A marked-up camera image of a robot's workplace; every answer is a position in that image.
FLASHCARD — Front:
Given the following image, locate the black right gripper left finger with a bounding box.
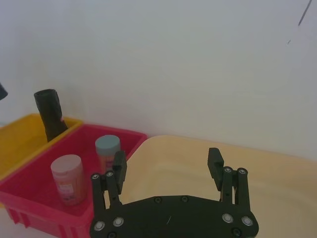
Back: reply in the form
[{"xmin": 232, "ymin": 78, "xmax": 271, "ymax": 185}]
[{"xmin": 90, "ymin": 150, "xmax": 128, "ymax": 219}]

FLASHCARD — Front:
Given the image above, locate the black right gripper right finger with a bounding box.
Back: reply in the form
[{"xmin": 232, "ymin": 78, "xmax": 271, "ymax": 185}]
[{"xmin": 207, "ymin": 147, "xmax": 252, "ymax": 212}]

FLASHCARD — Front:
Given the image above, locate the pink-capped labelled jar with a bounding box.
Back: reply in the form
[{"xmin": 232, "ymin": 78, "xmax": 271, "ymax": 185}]
[{"xmin": 50, "ymin": 154, "xmax": 88, "ymax": 207}]

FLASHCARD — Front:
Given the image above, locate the red plastic bin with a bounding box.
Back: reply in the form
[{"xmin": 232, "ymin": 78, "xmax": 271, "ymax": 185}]
[{"xmin": 0, "ymin": 123, "xmax": 149, "ymax": 238}]

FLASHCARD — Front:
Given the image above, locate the black wrapped bottle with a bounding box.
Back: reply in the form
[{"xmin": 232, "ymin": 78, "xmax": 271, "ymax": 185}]
[{"xmin": 33, "ymin": 89, "xmax": 69, "ymax": 143}]

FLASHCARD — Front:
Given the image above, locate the yellow plastic bin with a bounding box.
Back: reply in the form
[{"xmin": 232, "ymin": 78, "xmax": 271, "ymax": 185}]
[{"xmin": 0, "ymin": 113, "xmax": 84, "ymax": 208}]

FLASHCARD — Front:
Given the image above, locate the dark object at edge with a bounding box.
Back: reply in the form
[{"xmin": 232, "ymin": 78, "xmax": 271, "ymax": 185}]
[{"xmin": 0, "ymin": 82, "xmax": 9, "ymax": 101}]

